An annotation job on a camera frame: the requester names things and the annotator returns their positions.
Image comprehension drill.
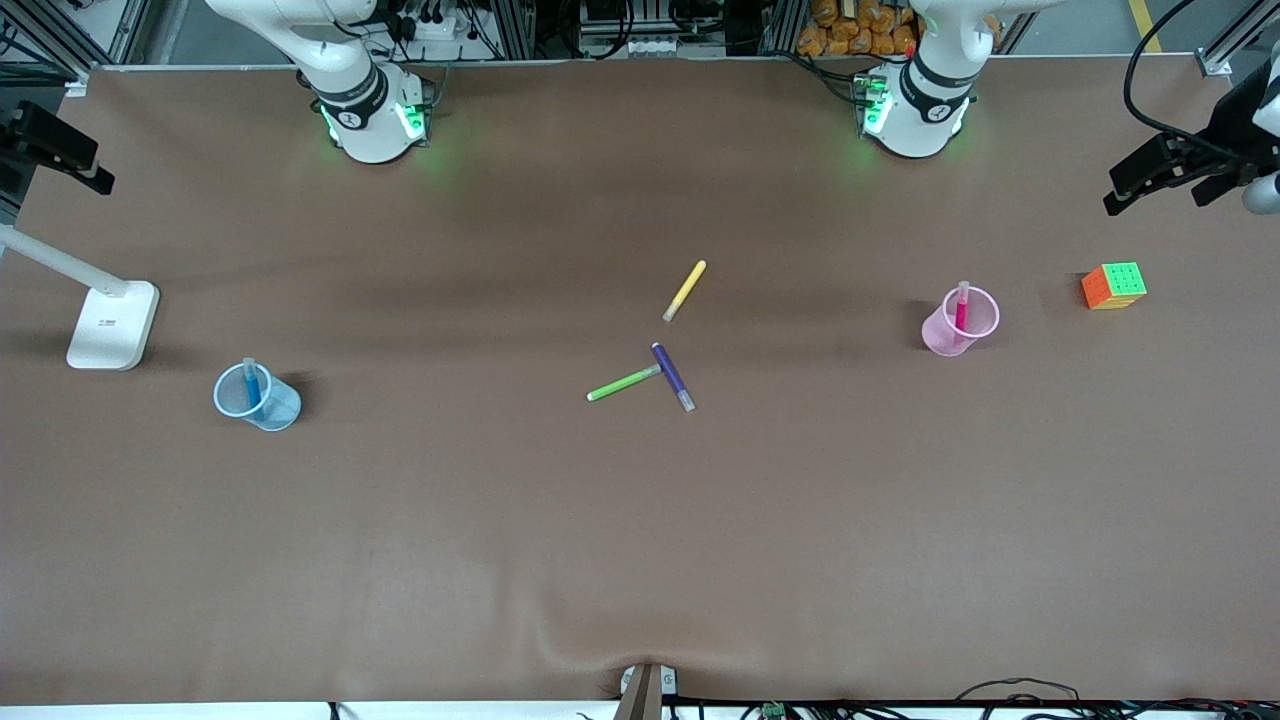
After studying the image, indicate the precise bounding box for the multicoloured puzzle cube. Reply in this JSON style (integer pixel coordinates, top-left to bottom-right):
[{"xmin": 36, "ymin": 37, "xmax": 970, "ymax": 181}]
[{"xmin": 1081, "ymin": 262, "xmax": 1148, "ymax": 311}]

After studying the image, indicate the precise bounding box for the pink plastic cup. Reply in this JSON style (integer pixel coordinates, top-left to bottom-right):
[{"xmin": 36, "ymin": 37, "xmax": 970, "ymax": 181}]
[{"xmin": 921, "ymin": 285, "xmax": 1001, "ymax": 358}]

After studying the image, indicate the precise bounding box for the blue plastic cup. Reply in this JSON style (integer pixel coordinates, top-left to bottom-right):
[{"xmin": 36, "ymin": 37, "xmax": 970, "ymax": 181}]
[{"xmin": 212, "ymin": 360, "xmax": 302, "ymax": 433}]

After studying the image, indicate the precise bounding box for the orange snack bags pile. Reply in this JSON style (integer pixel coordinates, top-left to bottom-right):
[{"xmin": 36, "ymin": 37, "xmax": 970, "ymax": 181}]
[{"xmin": 797, "ymin": 0, "xmax": 921, "ymax": 58}]

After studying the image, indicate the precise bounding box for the yellow marker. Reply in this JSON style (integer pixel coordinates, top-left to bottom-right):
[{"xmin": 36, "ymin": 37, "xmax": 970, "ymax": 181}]
[{"xmin": 661, "ymin": 260, "xmax": 708, "ymax": 323}]

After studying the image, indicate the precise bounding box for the purple marker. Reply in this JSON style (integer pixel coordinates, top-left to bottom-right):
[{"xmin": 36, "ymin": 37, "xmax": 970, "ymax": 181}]
[{"xmin": 651, "ymin": 342, "xmax": 696, "ymax": 413}]

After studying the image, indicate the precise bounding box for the green marker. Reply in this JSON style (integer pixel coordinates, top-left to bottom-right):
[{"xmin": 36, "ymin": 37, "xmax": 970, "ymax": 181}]
[{"xmin": 586, "ymin": 364, "xmax": 663, "ymax": 403}]

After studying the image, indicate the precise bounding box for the brown table mat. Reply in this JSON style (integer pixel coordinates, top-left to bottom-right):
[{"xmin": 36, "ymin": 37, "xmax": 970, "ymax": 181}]
[{"xmin": 0, "ymin": 55, "xmax": 1280, "ymax": 706}]

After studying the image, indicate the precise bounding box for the aluminium frame bar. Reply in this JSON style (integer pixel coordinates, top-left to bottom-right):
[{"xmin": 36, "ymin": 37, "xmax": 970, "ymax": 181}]
[
  {"xmin": 20, "ymin": 0, "xmax": 151, "ymax": 66},
  {"xmin": 1198, "ymin": 0, "xmax": 1266, "ymax": 76}
]

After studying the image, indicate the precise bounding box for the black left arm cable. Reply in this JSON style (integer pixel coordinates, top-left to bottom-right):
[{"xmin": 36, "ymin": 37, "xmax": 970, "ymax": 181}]
[{"xmin": 1123, "ymin": 0, "xmax": 1216, "ymax": 151}]

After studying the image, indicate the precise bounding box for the black looped floor cable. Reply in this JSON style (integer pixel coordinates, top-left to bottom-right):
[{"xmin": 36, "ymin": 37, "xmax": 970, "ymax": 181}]
[{"xmin": 955, "ymin": 678, "xmax": 1081, "ymax": 706}]

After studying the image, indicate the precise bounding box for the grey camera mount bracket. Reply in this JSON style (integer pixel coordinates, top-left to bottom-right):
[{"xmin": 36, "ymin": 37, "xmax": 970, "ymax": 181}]
[{"xmin": 613, "ymin": 663, "xmax": 678, "ymax": 720}]

